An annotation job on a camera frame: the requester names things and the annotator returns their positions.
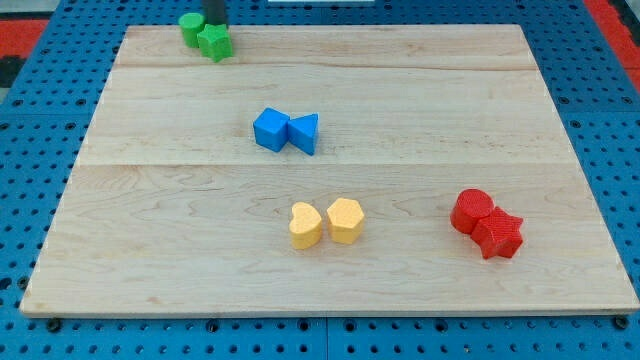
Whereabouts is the yellow heart block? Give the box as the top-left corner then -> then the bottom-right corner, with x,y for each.
289,202 -> 322,250

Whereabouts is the green circle block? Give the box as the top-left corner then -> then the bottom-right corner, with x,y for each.
178,12 -> 205,48

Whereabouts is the green star block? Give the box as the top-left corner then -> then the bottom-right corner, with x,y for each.
197,24 -> 234,62

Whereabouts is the wooden board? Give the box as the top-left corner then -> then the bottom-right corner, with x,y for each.
20,25 -> 639,319

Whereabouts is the red circle block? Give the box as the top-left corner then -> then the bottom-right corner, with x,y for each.
450,188 -> 495,234

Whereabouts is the blue cube block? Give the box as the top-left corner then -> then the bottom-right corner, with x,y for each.
253,108 -> 290,152

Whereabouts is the red star block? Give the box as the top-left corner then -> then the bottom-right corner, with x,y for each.
471,207 -> 524,259

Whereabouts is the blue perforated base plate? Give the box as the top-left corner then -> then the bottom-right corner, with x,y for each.
1,0 -> 639,359

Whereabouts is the blue triangle block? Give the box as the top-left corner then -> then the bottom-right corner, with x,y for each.
287,113 -> 319,156

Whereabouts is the yellow hexagon block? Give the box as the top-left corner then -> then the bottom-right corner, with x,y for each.
327,198 -> 365,244

